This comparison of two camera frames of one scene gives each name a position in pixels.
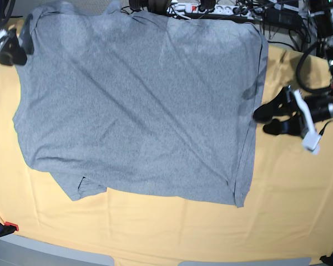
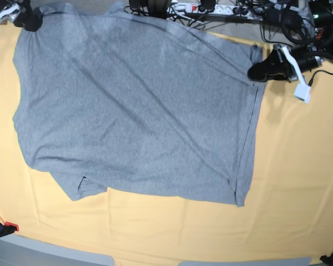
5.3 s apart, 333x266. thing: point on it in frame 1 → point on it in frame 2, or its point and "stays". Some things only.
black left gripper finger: [14, 54] → [31, 19]
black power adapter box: [283, 17] stays
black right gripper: [286, 104] → [276, 66]
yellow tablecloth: [294, 208] stays
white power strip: [252, 13] stays
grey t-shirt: [165, 107] stays
